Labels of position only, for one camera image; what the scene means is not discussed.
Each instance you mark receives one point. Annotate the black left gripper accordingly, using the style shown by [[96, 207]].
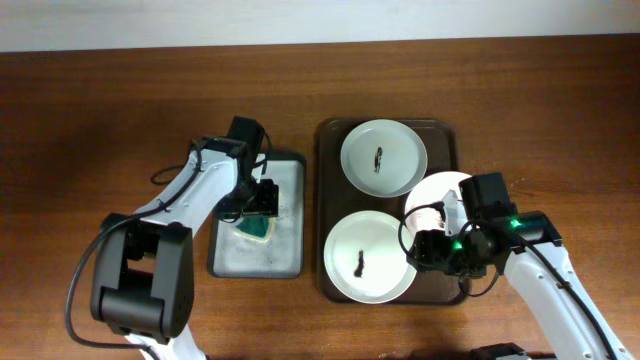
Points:
[[264, 207]]

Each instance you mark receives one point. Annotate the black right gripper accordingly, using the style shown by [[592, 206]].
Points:
[[428, 245]]

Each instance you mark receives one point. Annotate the green yellow sponge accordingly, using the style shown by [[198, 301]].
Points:
[[257, 229]]

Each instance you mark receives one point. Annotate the pink white plate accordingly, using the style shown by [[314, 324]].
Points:
[[432, 189]]

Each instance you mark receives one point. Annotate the cream white plate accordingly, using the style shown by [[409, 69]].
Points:
[[364, 260]]

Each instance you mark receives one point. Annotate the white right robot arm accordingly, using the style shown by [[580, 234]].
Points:
[[528, 251]]

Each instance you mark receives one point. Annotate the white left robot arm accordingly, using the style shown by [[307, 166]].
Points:
[[143, 282]]

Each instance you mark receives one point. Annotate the grey soapy tray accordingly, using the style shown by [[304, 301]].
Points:
[[281, 257]]

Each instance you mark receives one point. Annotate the pale green stained plate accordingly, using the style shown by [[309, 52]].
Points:
[[383, 158]]

